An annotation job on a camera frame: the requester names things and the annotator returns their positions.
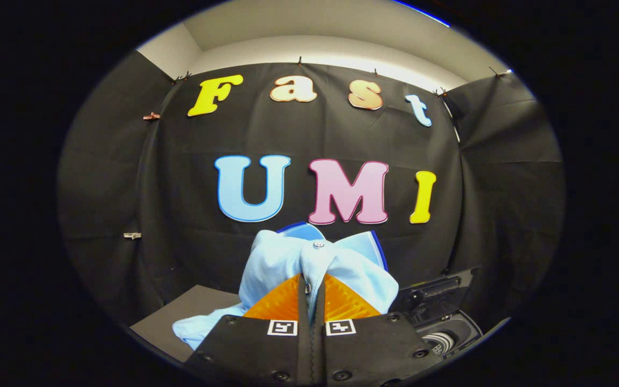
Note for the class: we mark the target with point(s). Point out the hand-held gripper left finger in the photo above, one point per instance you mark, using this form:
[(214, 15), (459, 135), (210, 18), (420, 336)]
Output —
[(303, 344)]

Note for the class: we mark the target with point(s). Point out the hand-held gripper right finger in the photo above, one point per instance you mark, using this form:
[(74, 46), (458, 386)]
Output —
[(319, 349)]

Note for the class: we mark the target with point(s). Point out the light blue polo shirt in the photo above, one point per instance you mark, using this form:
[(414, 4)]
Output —
[(277, 258)]

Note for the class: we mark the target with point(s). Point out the transparent washing machine lid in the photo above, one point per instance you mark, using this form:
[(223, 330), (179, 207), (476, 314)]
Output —
[(433, 290)]

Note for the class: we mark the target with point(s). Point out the dark grey washing machine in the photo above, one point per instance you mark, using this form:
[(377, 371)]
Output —
[(460, 328)]

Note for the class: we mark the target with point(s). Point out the silver clip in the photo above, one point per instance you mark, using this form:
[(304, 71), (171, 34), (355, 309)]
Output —
[(132, 235)]

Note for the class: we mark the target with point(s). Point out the copper clip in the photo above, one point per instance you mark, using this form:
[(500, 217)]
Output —
[(151, 116)]

